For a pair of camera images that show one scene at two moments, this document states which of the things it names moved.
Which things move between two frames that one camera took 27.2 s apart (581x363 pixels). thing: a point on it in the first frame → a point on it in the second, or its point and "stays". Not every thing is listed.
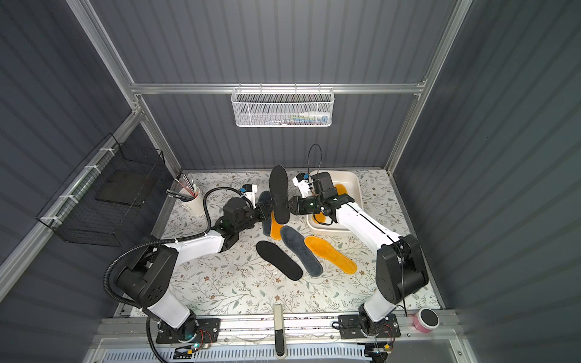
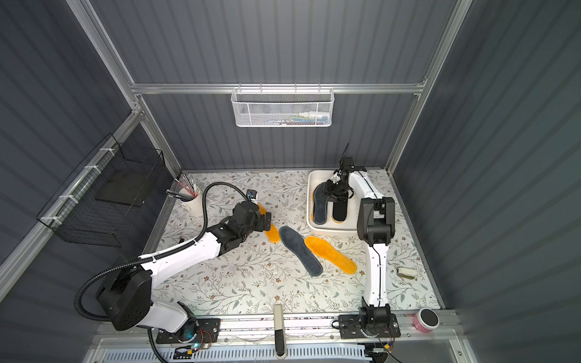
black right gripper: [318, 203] → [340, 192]
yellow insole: [331, 254] stays
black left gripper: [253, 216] stays
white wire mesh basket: [282, 107] stays
